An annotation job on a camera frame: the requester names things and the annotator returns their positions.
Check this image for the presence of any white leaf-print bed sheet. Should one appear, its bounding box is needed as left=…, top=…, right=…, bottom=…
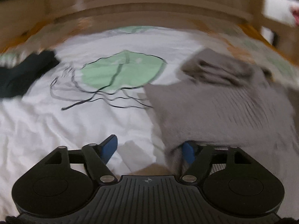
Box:
left=1, top=26, right=298, bottom=219

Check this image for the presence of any wooden side cabinet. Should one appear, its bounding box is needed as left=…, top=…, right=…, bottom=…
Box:
left=254, top=0, right=298, bottom=64

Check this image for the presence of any red patterned clothes pile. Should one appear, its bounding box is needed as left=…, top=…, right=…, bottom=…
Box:
left=290, top=6, right=299, bottom=26

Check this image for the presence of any wooden bed headboard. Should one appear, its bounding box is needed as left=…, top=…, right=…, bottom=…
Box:
left=1, top=0, right=262, bottom=49

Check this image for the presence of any black garment on bed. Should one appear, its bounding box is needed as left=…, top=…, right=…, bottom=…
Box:
left=1, top=51, right=60, bottom=99

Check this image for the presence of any grey knitted sweater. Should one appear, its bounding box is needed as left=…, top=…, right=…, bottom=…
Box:
left=144, top=49, right=298, bottom=207

